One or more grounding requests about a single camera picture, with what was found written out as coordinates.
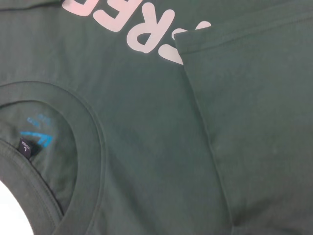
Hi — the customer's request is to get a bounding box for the dark green FREE t-shirt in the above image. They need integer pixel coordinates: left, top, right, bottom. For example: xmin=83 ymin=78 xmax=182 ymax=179
xmin=0 ymin=0 xmax=313 ymax=235

